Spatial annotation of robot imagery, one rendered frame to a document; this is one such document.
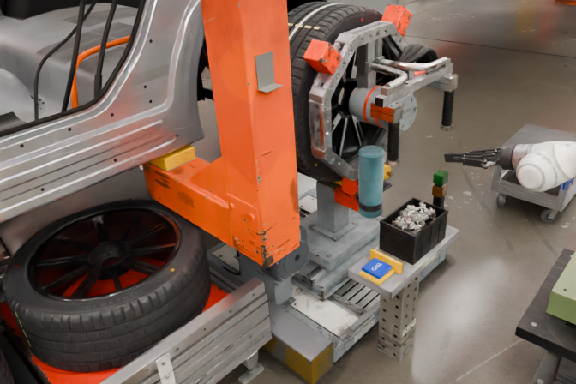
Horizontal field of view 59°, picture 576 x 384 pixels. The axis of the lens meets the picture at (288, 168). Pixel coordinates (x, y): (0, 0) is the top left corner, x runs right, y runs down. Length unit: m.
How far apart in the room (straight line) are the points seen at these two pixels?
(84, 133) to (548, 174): 1.35
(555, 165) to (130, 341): 1.32
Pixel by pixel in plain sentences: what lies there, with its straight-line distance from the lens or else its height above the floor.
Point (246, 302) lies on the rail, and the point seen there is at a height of 0.36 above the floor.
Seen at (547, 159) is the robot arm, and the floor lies 0.87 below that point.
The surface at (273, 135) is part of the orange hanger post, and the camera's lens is 1.42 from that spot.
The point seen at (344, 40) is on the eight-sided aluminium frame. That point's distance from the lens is 1.72.
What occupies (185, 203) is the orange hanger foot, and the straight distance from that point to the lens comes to 1.84.
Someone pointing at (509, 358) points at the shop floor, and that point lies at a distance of 2.14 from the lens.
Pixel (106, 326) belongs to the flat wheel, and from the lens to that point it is 1.65.
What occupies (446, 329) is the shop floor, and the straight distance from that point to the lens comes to 2.18.
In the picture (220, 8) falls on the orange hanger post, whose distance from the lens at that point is 1.32.
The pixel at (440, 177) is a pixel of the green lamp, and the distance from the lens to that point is 1.82.
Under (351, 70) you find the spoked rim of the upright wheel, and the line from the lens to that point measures 1.91.
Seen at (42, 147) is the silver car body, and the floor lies 0.92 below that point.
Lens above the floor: 1.54
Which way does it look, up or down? 28 degrees down
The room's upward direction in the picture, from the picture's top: 4 degrees counter-clockwise
